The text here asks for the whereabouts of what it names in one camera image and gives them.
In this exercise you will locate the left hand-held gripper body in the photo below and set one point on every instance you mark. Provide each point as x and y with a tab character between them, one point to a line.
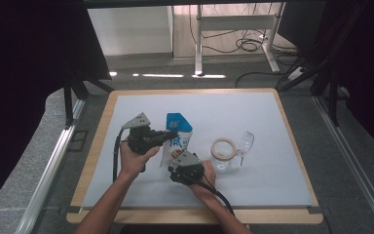
141	139

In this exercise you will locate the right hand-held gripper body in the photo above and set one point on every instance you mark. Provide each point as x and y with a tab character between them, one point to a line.
190	170

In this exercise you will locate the blue and white milk pouch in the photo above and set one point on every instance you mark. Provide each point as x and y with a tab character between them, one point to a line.
178	130

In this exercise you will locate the glass jug with lid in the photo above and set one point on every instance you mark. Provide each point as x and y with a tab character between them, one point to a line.
224	149

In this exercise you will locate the person's right hand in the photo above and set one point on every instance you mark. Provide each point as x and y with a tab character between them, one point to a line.
207	183

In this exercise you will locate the person's left hand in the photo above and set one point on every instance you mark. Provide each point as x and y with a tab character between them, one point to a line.
133	162

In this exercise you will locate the wooden table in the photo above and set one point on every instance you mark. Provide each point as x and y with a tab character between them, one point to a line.
175	216

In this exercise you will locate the black metal stand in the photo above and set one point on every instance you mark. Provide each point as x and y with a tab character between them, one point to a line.
68	100
332	97

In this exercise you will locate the pale blue table mat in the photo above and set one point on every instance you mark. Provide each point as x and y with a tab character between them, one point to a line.
256	113

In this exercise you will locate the white panel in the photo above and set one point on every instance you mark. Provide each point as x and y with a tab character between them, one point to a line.
130	31

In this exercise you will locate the white power strip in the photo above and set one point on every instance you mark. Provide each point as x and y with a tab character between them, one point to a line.
294	74

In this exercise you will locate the dark curtain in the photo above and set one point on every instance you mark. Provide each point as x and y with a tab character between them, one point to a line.
22	65
373	71

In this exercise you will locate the aluminium rail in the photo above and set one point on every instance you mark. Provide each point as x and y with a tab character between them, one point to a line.
48	175
354	169

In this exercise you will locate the white desk frame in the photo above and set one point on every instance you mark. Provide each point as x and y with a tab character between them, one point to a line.
237	22

